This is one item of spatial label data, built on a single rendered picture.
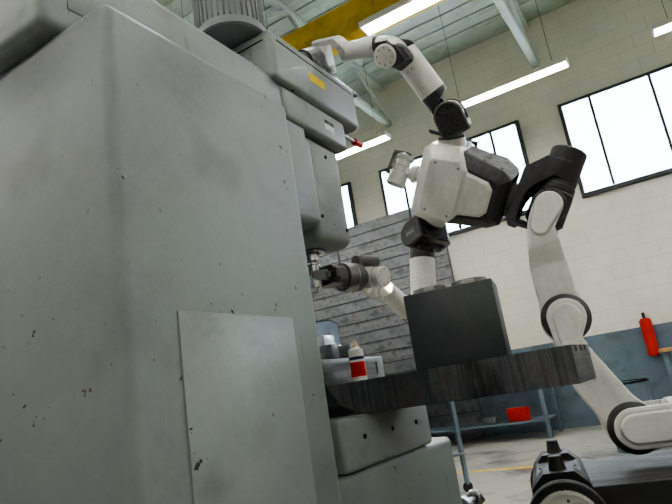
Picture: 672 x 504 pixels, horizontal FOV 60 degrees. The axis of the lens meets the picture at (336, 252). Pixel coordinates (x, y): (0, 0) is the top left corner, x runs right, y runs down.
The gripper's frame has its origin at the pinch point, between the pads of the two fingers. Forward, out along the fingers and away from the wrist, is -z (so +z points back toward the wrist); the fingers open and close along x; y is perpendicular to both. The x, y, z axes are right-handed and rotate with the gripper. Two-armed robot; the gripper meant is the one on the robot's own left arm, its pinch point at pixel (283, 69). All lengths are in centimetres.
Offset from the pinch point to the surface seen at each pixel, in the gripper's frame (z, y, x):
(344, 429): -72, -87, -22
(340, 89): 8.7, -14.4, -9.6
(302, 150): -29.2, -26.6, -15.6
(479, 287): -35, -77, -48
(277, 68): -24.9, -4.3, -18.6
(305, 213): -41, -41, -16
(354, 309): 552, -272, 574
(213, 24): -30.1, 14.1, -11.1
